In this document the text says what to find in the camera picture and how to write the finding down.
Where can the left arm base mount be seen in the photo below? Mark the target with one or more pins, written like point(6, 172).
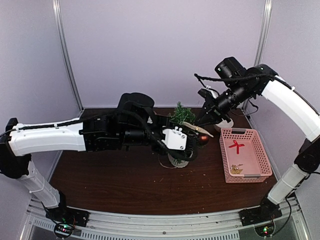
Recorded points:
point(71, 216)

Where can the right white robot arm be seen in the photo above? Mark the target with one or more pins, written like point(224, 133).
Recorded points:
point(261, 80)

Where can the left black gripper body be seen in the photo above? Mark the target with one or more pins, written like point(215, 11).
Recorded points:
point(133, 136)

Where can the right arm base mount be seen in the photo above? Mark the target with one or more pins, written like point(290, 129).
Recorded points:
point(257, 215)

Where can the right aluminium frame post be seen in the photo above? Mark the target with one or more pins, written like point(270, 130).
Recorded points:
point(264, 30)

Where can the red ribbon bow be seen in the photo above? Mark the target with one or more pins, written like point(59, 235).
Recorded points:
point(237, 146)

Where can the left aluminium frame post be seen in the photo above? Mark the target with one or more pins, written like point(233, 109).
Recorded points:
point(65, 53)

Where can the small green christmas tree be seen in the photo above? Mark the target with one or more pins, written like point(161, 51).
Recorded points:
point(179, 115)

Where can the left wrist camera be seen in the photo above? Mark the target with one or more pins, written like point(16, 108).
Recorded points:
point(175, 139)

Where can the pink plastic basket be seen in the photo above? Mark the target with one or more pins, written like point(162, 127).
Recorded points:
point(253, 157)

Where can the red burlap bow ornament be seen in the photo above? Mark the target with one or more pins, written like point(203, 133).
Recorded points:
point(196, 128)

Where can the white ceramic bowl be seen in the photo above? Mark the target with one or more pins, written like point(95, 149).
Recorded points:
point(223, 124)

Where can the red bauble ornament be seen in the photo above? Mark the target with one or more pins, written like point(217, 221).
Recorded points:
point(203, 140)

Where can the gold star ornament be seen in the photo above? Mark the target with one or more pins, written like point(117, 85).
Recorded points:
point(236, 169)

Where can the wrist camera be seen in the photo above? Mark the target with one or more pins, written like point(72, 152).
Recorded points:
point(175, 139)
point(209, 95)

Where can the aluminium frame post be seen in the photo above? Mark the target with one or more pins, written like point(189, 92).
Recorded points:
point(264, 30)
point(65, 53)

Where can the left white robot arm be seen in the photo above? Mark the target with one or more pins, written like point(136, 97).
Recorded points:
point(20, 141)

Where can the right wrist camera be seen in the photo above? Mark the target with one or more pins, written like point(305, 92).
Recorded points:
point(209, 95)

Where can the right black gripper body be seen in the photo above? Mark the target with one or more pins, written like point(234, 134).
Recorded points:
point(231, 99)

